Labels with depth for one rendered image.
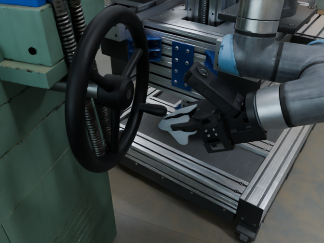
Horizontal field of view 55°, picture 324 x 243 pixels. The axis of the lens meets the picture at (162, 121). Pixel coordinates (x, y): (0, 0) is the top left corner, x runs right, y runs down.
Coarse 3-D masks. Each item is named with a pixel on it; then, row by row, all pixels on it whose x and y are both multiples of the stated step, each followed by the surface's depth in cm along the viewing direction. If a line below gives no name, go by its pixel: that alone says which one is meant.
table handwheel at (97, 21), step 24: (96, 24) 43; (96, 48) 43; (144, 48) 62; (72, 72) 41; (96, 72) 46; (144, 72) 65; (72, 96) 41; (96, 96) 55; (120, 96) 52; (144, 96) 67; (72, 120) 42; (72, 144) 44; (120, 144) 62; (96, 168) 50
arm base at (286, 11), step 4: (284, 0) 85; (288, 0) 84; (292, 0) 85; (296, 0) 86; (284, 4) 85; (288, 4) 85; (292, 4) 85; (296, 4) 87; (284, 8) 85; (288, 8) 85; (292, 8) 86; (296, 8) 87; (284, 12) 85; (288, 12) 86; (292, 12) 86; (284, 16) 86; (288, 16) 86
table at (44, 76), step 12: (96, 0) 76; (96, 12) 77; (0, 60) 51; (12, 60) 52; (0, 72) 51; (12, 72) 50; (24, 72) 49; (36, 72) 48; (48, 72) 49; (60, 72) 52; (24, 84) 51; (36, 84) 50; (48, 84) 49
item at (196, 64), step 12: (192, 72) 52; (204, 72) 53; (192, 84) 53; (204, 84) 53; (216, 84) 54; (204, 96) 54; (216, 96) 53; (228, 96) 54; (240, 96) 56; (228, 108) 53; (240, 108) 53
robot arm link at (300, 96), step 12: (312, 72) 49; (288, 84) 49; (300, 84) 48; (312, 84) 46; (288, 96) 48; (300, 96) 47; (312, 96) 46; (288, 108) 48; (300, 108) 47; (312, 108) 46; (288, 120) 49; (300, 120) 48; (312, 120) 48
